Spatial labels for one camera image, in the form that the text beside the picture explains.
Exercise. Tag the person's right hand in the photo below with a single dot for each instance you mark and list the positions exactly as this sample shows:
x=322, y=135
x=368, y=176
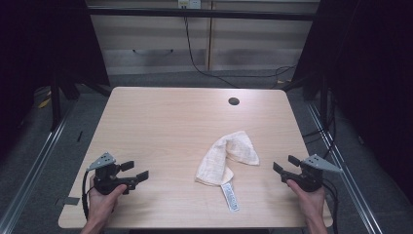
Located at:
x=311, y=204

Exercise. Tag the black metal stand post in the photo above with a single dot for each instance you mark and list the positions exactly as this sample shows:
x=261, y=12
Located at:
x=56, y=107

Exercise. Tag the metal floor rail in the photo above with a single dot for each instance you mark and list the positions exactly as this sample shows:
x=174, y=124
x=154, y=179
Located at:
x=35, y=169
x=347, y=175

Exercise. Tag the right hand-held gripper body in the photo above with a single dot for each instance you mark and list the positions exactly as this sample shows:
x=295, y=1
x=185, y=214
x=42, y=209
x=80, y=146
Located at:
x=310, y=178

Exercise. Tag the yellow tape piece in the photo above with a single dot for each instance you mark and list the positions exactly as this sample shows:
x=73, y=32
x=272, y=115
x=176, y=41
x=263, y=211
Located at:
x=45, y=103

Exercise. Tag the white wall socket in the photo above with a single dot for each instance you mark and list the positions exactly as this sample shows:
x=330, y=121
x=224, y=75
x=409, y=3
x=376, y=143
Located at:
x=189, y=4

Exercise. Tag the black horizontal frame bar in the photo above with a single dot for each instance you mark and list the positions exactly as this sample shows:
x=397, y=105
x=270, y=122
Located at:
x=195, y=13

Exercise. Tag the white towel with label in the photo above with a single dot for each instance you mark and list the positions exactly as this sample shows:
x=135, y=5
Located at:
x=216, y=159

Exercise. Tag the person's left hand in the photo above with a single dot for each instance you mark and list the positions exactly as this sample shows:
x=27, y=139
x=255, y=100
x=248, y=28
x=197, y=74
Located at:
x=102, y=206

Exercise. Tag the grey tape strip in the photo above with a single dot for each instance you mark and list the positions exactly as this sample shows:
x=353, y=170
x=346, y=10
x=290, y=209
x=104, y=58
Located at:
x=71, y=201

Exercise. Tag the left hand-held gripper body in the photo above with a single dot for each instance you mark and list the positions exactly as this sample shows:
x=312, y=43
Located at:
x=105, y=182

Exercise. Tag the dark curtain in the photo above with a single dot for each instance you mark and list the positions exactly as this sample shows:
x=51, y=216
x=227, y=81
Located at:
x=370, y=81
x=39, y=42

